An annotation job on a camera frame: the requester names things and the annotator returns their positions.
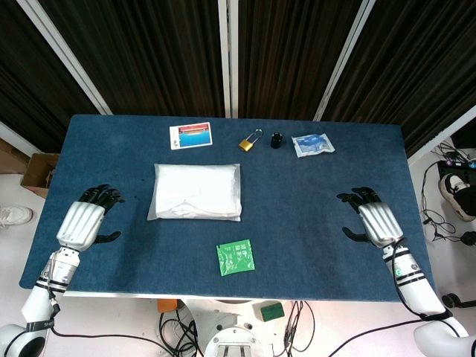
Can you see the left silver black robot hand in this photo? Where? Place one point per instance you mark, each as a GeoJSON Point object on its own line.
{"type": "Point", "coordinates": [80, 225]}

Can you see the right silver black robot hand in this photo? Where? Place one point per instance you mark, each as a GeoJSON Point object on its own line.
{"type": "Point", "coordinates": [379, 223]}

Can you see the clear plastic zip bag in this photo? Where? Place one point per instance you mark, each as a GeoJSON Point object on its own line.
{"type": "Point", "coordinates": [151, 215]}

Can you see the white clothes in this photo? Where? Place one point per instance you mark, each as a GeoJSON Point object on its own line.
{"type": "Point", "coordinates": [197, 189]}

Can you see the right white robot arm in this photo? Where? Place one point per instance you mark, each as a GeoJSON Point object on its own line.
{"type": "Point", "coordinates": [416, 282]}

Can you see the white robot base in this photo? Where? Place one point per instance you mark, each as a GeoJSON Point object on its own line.
{"type": "Point", "coordinates": [230, 331]}

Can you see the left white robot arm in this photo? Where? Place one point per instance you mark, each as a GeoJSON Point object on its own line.
{"type": "Point", "coordinates": [44, 297]}

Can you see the brown cardboard box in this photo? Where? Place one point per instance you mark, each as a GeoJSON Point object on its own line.
{"type": "Point", "coordinates": [39, 175]}

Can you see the black and white sneaker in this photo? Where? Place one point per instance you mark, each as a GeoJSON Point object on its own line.
{"type": "Point", "coordinates": [455, 193]}

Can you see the blue felt table mat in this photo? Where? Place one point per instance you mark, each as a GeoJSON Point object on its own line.
{"type": "Point", "coordinates": [297, 223]}

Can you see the black power adapter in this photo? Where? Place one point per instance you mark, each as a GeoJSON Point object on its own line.
{"type": "Point", "coordinates": [468, 238]}

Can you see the black electronics box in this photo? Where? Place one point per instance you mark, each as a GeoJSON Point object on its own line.
{"type": "Point", "coordinates": [455, 165]}

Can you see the blue white plastic packet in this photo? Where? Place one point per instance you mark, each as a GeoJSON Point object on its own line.
{"type": "Point", "coordinates": [312, 145]}

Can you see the black caster wheel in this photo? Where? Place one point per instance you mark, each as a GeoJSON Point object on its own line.
{"type": "Point", "coordinates": [451, 299]}

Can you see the orange object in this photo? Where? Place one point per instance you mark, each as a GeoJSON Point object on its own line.
{"type": "Point", "coordinates": [167, 305]}

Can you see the small black knob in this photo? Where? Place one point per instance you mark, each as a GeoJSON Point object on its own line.
{"type": "Point", "coordinates": [276, 140]}

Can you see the green block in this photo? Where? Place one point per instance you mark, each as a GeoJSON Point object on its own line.
{"type": "Point", "coordinates": [272, 311]}

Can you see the postcard with blue picture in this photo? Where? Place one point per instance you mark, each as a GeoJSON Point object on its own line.
{"type": "Point", "coordinates": [191, 135]}

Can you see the green foil packet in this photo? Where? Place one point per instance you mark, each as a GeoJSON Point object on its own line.
{"type": "Point", "coordinates": [235, 257]}

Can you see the brass padlock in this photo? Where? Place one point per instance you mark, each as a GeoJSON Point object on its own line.
{"type": "Point", "coordinates": [245, 144]}

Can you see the white partition post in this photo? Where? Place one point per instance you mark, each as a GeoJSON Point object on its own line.
{"type": "Point", "coordinates": [344, 59]}
{"type": "Point", "coordinates": [228, 56]}
{"type": "Point", "coordinates": [13, 137]}
{"type": "Point", "coordinates": [442, 135]}
{"type": "Point", "coordinates": [63, 52]}

